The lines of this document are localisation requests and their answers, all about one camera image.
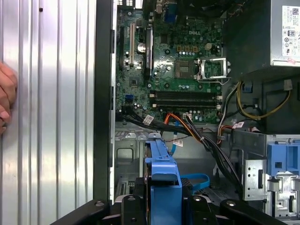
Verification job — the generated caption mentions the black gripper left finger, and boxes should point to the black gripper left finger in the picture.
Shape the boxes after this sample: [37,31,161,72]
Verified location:
[50,177,150,225]

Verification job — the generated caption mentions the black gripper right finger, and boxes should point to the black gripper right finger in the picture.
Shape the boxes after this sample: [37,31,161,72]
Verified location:
[180,177,282,225]

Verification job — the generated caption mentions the hard disk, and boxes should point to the hard disk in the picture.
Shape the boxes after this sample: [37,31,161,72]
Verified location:
[142,132,183,225]

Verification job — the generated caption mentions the blue data wire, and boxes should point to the blue data wire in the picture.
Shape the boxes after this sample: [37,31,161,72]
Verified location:
[171,131,211,195]

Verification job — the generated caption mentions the metal disk bay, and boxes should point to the metal disk bay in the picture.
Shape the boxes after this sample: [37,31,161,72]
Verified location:
[114,130,147,203]

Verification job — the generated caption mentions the person's bare hand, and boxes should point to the person's bare hand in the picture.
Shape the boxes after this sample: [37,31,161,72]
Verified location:
[0,61,19,135]

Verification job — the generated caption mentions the metal optical drive cage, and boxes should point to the metal optical drive cage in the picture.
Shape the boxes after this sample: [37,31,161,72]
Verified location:
[242,133,300,218]

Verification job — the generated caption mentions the blue plastic drive latch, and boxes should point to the blue plastic drive latch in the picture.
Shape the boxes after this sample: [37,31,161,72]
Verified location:
[267,142,300,178]

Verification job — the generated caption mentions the black RAM slot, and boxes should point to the black RAM slot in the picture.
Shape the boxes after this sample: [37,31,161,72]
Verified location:
[150,95,223,100]
[150,90,223,96]

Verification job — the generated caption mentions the black PC case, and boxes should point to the black PC case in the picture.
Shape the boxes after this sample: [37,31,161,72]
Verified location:
[92,0,300,225]

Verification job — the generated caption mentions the green motherboard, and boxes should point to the green motherboard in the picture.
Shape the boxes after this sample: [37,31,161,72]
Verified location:
[116,0,223,124]

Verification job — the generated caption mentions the metal socket cover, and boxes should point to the metal socket cover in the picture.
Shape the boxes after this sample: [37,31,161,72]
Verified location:
[196,57,232,82]

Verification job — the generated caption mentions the CPU socket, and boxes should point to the CPU socket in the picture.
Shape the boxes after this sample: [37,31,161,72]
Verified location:
[174,58,196,79]

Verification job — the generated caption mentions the black graphics card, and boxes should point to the black graphics card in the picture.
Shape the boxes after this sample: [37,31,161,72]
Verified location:
[144,25,155,79]

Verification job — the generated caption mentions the black expansion slot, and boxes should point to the black expansion slot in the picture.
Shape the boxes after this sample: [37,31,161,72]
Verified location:
[119,25,125,71]

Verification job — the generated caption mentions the white expansion slot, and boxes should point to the white expansion slot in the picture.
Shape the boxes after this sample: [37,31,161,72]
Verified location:
[129,22,136,66]

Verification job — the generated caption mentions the grey power supply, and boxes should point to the grey power supply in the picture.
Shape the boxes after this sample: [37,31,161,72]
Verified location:
[221,0,300,78]

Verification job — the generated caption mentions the blue VGA port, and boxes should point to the blue VGA port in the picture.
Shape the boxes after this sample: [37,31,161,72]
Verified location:
[163,2,178,24]

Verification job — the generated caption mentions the black cable bundle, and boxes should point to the black cable bundle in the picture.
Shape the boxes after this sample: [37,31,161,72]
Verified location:
[120,105,244,195]

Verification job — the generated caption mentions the orange flat wire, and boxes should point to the orange flat wire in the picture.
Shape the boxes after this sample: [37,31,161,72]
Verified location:
[165,113,190,135]

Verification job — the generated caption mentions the yellow and black wire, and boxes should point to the yellow and black wire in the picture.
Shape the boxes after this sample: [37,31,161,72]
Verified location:
[236,79,293,120]

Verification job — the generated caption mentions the wire locking lever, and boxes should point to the wire locking lever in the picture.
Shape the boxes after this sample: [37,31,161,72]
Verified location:
[196,77,233,85]

